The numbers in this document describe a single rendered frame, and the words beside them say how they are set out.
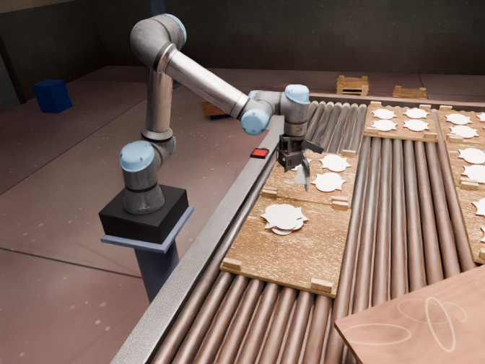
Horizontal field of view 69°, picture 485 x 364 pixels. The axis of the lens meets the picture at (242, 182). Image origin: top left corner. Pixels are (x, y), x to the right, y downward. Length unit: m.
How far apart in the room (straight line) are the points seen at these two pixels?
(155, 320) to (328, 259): 0.54
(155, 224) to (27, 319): 1.44
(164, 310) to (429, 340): 0.66
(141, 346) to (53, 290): 1.69
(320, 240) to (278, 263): 0.18
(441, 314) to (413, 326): 0.08
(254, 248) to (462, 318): 0.59
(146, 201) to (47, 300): 1.43
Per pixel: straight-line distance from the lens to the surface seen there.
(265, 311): 1.02
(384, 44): 6.48
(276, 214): 1.26
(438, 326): 0.93
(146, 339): 1.03
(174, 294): 1.10
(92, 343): 2.27
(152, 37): 1.09
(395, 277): 1.17
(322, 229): 1.25
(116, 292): 2.46
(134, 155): 1.26
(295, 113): 1.14
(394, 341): 0.87
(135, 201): 1.33
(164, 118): 1.31
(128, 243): 1.38
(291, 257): 1.14
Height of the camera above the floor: 1.73
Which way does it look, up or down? 32 degrees down
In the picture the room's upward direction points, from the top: 4 degrees counter-clockwise
